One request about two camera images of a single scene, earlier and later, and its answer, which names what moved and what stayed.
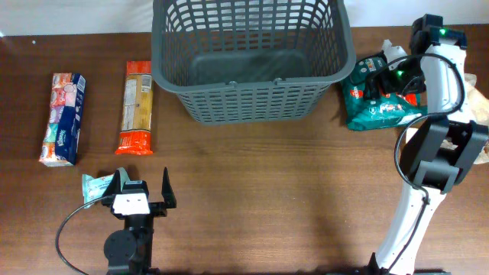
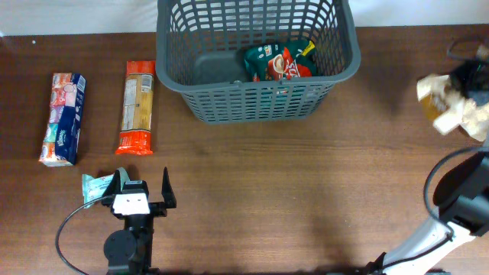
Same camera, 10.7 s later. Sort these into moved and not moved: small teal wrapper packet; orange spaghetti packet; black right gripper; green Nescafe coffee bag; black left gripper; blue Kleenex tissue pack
Moved: green Nescafe coffee bag; black right gripper
Not moved: small teal wrapper packet; blue Kleenex tissue pack; black left gripper; orange spaghetti packet
